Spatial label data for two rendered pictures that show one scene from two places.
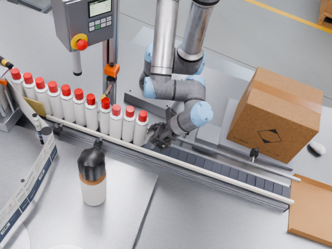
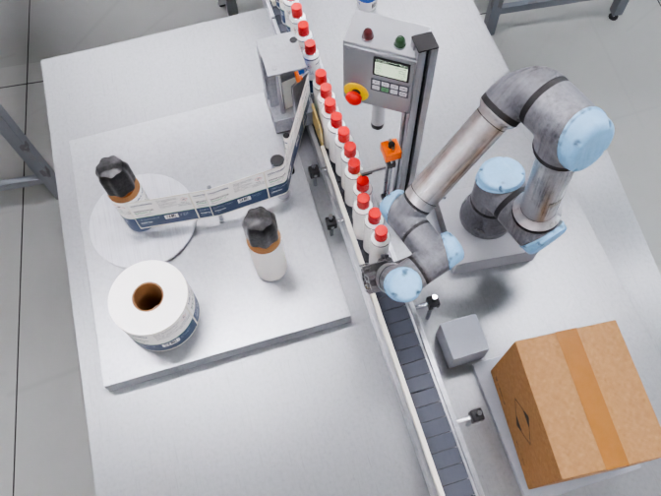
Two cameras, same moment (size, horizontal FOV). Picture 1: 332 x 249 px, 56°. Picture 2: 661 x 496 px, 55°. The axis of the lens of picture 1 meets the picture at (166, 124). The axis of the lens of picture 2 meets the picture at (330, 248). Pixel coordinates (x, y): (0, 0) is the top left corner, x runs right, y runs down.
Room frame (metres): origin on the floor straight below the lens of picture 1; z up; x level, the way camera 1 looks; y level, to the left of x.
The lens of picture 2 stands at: (0.37, -0.53, 2.51)
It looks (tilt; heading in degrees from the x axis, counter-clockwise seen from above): 65 degrees down; 72
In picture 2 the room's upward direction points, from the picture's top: 3 degrees counter-clockwise
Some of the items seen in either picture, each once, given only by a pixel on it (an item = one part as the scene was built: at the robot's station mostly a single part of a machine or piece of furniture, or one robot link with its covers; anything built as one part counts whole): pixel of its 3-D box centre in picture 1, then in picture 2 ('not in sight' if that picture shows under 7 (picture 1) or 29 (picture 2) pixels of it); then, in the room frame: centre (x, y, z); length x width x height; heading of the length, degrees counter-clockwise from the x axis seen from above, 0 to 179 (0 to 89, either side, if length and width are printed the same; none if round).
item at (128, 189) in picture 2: not in sight; (127, 194); (0.14, 0.47, 1.04); 0.09 x 0.09 x 0.29
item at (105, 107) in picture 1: (105, 116); (362, 199); (0.73, 0.24, 0.98); 0.05 x 0.05 x 0.20
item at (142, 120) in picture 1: (141, 128); (379, 247); (0.72, 0.09, 0.98); 0.05 x 0.05 x 0.20
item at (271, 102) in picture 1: (272, 115); (570, 407); (0.97, -0.46, 0.99); 0.30 x 0.24 x 0.27; 80
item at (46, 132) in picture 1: (50, 145); (280, 178); (0.55, 0.40, 0.97); 0.05 x 0.05 x 0.19
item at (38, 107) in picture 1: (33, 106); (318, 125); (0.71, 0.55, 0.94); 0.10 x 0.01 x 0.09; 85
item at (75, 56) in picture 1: (75, 53); (379, 99); (0.84, 0.40, 1.18); 0.04 x 0.04 x 0.21
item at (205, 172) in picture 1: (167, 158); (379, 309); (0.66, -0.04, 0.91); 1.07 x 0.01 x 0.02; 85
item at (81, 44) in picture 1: (81, 44); (354, 96); (0.74, 0.33, 1.33); 0.04 x 0.03 x 0.04; 140
